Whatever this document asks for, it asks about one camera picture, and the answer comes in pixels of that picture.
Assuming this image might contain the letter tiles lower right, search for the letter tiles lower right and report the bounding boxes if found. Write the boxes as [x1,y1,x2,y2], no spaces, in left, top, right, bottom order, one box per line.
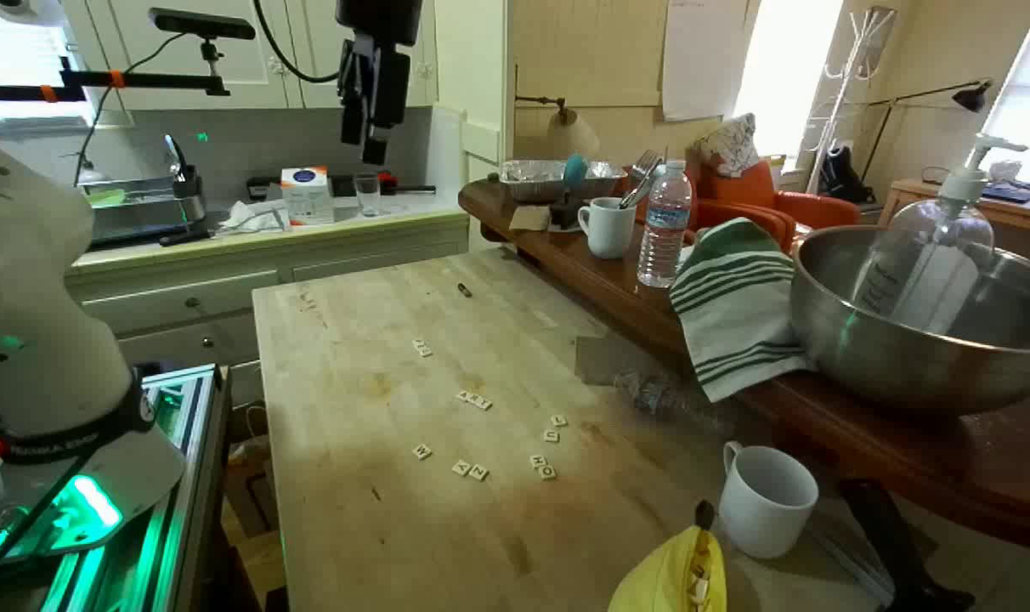
[530,454,556,483]

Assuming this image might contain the green striped dish towel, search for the green striped dish towel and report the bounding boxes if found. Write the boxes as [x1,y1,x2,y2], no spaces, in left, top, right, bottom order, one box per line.
[669,216,809,401]

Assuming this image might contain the black desk lamp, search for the black desk lamp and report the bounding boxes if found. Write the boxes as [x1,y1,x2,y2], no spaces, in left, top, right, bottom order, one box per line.
[862,77,989,167]

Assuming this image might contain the letter tile pair upper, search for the letter tile pair upper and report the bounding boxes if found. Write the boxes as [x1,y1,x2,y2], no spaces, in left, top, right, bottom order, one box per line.
[454,392,494,411]

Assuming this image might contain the dark wooden counter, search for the dark wooden counter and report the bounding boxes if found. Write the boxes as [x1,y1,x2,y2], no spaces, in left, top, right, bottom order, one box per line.
[460,181,1030,548]

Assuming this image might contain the white mug on table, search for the white mug on table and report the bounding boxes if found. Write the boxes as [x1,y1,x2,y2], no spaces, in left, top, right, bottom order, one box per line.
[720,441,819,562]

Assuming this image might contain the clear pump dispenser bottle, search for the clear pump dispenser bottle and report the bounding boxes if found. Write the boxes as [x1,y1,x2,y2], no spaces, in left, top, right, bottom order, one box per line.
[848,131,1022,332]

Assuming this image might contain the white mug on counter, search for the white mug on counter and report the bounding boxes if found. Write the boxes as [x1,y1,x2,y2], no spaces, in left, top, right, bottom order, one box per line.
[578,197,635,258]

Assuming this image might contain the stainless steel mixing bowl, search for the stainless steel mixing bowl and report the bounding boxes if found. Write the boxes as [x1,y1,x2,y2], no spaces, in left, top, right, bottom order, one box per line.
[787,223,1030,417]

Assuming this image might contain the letter tile pair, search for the letter tile pair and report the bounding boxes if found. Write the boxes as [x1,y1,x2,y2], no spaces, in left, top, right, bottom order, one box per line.
[453,459,488,483]
[454,392,494,411]

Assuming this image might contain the letter tiles right cluster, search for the letter tiles right cluster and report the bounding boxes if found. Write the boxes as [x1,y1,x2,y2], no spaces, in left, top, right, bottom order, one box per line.
[539,416,566,445]

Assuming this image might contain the yellow banana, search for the yellow banana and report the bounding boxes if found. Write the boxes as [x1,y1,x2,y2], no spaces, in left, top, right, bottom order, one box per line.
[608,501,726,612]

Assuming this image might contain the letter tile pair lower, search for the letter tile pair lower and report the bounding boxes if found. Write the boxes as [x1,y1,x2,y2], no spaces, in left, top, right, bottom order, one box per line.
[453,459,488,483]

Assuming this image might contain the orange chair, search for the orange chair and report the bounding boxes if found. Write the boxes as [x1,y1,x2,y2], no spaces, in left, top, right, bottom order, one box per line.
[690,158,862,250]

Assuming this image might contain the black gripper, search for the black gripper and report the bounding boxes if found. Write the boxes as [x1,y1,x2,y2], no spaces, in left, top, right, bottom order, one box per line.
[335,0,420,167]

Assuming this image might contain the clear plastic water bottle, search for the clear plastic water bottle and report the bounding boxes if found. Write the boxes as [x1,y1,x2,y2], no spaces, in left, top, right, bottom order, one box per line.
[635,158,693,288]

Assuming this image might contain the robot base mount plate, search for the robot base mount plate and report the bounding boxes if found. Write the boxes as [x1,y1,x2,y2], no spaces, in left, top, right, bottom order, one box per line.
[0,364,225,612]

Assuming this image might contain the camera on black stand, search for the camera on black stand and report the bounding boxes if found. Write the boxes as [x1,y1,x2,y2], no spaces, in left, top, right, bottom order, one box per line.
[0,7,254,103]

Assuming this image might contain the white tissue box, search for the white tissue box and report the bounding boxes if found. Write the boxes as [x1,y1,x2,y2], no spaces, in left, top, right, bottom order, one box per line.
[280,167,332,216]

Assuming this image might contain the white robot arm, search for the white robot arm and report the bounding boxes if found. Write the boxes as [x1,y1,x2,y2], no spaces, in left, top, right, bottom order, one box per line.
[0,0,420,555]

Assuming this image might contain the white coat rack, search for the white coat rack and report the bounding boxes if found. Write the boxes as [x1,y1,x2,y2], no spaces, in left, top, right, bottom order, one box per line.
[806,2,898,192]

